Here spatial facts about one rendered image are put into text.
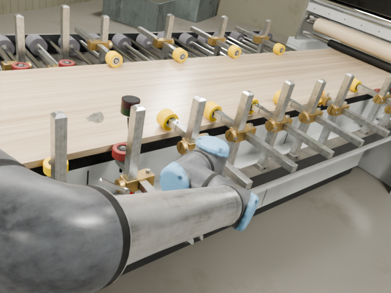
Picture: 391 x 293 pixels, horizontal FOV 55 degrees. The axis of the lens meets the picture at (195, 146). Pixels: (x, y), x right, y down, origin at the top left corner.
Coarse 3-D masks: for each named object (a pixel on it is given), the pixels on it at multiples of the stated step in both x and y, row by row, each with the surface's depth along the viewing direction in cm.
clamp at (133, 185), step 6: (138, 174) 134; (144, 174) 135; (150, 174) 135; (120, 180) 129; (126, 180) 130; (132, 180) 130; (138, 180) 132; (144, 180) 133; (150, 180) 135; (120, 186) 128; (126, 186) 129; (132, 186) 131; (138, 186) 133; (120, 192) 130
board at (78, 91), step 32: (128, 64) 214; (160, 64) 224; (192, 64) 235; (224, 64) 246; (256, 64) 260; (288, 64) 274; (320, 64) 290; (352, 64) 309; (0, 96) 156; (32, 96) 161; (64, 96) 167; (96, 96) 173; (160, 96) 186; (192, 96) 193; (224, 96) 201; (256, 96) 210; (352, 96) 246; (0, 128) 136; (32, 128) 140; (96, 128) 149; (160, 128) 159; (32, 160) 124
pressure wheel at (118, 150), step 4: (116, 144) 141; (120, 144) 142; (124, 144) 142; (112, 148) 139; (116, 148) 139; (120, 148) 140; (124, 148) 139; (112, 152) 139; (116, 152) 137; (120, 152) 137; (124, 152) 137; (112, 156) 139; (116, 156) 138; (120, 156) 137; (124, 156) 137; (120, 160) 138; (124, 160) 138; (120, 172) 145
